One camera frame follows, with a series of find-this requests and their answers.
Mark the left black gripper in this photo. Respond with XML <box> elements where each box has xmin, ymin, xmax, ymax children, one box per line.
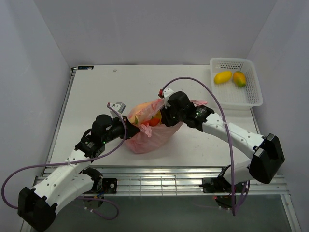
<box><xmin>102</xmin><ymin>115</ymin><xmax>140</xmax><ymax>144</ymax></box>

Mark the pink plastic bag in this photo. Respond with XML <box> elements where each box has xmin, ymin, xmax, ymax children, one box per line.
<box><xmin>124</xmin><ymin>98</ymin><xmax>208</xmax><ymax>154</ymax></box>

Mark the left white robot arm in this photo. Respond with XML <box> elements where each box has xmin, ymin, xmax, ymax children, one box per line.
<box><xmin>17</xmin><ymin>115</ymin><xmax>140</xmax><ymax>232</ymax></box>

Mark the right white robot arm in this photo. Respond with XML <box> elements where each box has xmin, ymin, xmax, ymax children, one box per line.
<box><xmin>159</xmin><ymin>89</ymin><xmax>285</xmax><ymax>192</ymax></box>

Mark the yellow fake fruit in bag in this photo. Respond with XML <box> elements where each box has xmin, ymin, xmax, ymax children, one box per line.
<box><xmin>151</xmin><ymin>111</ymin><xmax>162</xmax><ymax>120</ymax></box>

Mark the red orange fake fruit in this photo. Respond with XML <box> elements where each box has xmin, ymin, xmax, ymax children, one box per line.
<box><xmin>142</xmin><ymin>117</ymin><xmax>161</xmax><ymax>127</ymax></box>

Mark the yellow green fake mango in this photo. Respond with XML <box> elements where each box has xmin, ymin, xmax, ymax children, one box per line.
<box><xmin>233</xmin><ymin>71</ymin><xmax>247</xmax><ymax>87</ymax></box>

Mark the white plastic basket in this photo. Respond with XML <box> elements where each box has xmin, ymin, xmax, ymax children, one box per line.
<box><xmin>210</xmin><ymin>58</ymin><xmax>263</xmax><ymax>110</ymax></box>

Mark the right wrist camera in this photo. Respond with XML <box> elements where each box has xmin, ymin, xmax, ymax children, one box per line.
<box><xmin>158</xmin><ymin>88</ymin><xmax>174</xmax><ymax>108</ymax></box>

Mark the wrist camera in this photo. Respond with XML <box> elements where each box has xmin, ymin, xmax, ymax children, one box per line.
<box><xmin>158</xmin><ymin>88</ymin><xmax>174</xmax><ymax>108</ymax></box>
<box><xmin>107</xmin><ymin>102</ymin><xmax>126</xmax><ymax>115</ymax></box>

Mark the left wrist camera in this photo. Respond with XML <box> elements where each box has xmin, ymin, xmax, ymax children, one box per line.
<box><xmin>107</xmin><ymin>102</ymin><xmax>126</xmax><ymax>115</ymax></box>

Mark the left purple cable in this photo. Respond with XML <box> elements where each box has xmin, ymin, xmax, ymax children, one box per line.
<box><xmin>1</xmin><ymin>102</ymin><xmax>127</xmax><ymax>220</ymax></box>

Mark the aluminium frame rail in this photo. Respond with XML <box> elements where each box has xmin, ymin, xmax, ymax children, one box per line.
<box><xmin>30</xmin><ymin>166</ymin><xmax>302</xmax><ymax>232</ymax></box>

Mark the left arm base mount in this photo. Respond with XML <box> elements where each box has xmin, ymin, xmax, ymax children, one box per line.
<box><xmin>80</xmin><ymin>168</ymin><xmax>118</xmax><ymax>209</ymax></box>

